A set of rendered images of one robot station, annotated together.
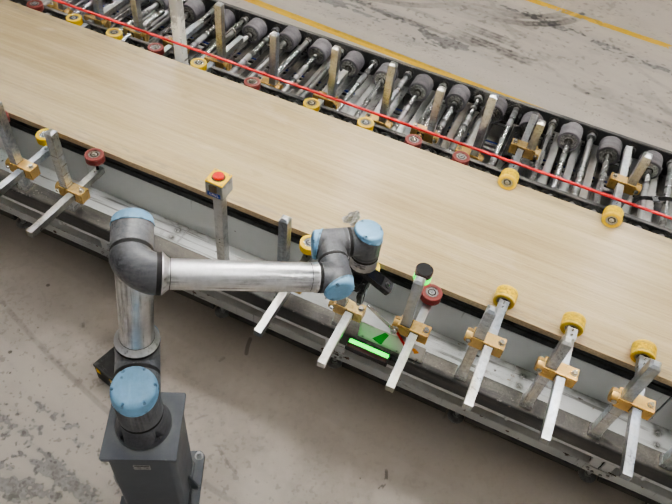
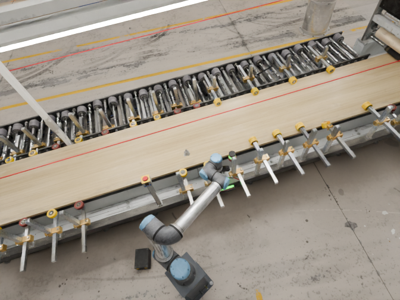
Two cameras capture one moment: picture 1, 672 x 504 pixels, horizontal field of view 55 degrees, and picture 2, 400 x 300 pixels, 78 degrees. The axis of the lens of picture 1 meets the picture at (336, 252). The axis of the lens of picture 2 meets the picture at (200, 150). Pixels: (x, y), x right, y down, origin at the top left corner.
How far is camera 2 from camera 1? 0.69 m
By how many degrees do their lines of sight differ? 17
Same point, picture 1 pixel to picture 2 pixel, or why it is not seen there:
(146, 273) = (175, 236)
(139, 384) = (180, 265)
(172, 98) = (83, 160)
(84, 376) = (133, 274)
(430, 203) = (203, 128)
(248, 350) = (175, 216)
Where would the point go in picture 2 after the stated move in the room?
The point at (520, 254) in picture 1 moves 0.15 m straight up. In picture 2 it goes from (242, 123) to (243, 113)
